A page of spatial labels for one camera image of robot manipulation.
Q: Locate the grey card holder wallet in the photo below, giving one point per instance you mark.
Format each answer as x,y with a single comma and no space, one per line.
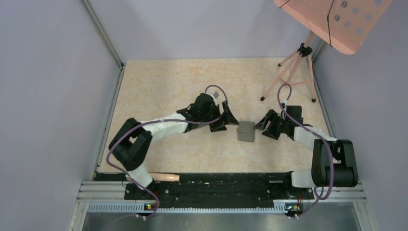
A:
246,131

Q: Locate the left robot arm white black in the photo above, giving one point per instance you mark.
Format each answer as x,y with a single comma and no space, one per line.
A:
131,143

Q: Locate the beige cylindrical handle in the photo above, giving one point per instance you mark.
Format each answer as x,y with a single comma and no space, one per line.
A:
165,177

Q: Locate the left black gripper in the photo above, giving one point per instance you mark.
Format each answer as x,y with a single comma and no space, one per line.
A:
228,118

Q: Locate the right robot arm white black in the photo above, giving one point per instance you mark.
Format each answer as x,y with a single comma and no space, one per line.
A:
333,160

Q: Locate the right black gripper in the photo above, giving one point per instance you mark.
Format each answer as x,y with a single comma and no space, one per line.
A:
262,125

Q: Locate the pink music stand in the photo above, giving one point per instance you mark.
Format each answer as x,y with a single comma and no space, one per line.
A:
343,24

